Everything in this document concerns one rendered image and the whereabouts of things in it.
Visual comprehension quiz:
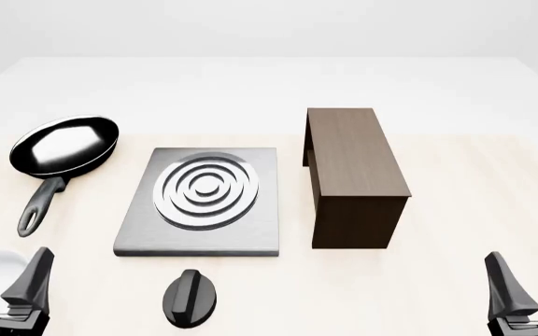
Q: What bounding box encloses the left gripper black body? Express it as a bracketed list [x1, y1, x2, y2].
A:
[0, 303, 50, 336]

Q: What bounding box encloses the dark brown wooden cabinet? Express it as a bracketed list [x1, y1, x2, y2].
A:
[302, 106, 413, 250]

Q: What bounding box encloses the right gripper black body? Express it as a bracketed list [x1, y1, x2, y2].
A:
[487, 313, 538, 336]

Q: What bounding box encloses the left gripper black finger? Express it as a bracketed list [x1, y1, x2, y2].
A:
[0, 246, 56, 316]

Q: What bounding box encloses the round black stove knob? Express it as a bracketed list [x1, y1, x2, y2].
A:
[162, 268, 219, 329]

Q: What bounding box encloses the flat grey stove plate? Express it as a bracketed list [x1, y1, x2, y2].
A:
[112, 147, 281, 258]

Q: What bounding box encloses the black frying pan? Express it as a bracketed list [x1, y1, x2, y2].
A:
[8, 114, 120, 239]

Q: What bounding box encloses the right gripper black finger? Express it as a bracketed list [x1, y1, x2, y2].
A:
[484, 250, 538, 322]

